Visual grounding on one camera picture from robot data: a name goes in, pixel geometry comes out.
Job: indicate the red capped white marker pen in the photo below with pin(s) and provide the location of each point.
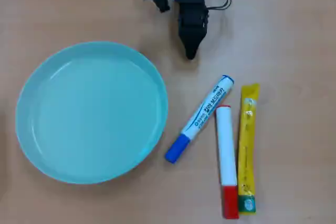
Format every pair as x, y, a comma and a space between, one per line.
225, 142

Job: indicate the teal green round bowl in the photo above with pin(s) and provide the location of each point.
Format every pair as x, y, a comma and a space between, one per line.
89, 113

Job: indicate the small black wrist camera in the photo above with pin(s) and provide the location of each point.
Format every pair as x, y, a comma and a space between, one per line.
161, 1

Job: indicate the yellow stick packet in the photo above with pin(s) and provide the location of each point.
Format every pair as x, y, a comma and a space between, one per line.
247, 142

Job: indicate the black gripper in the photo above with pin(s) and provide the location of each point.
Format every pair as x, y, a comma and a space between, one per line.
193, 15

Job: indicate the blue capped white marker pen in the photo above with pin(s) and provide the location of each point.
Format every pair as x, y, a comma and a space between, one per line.
207, 108

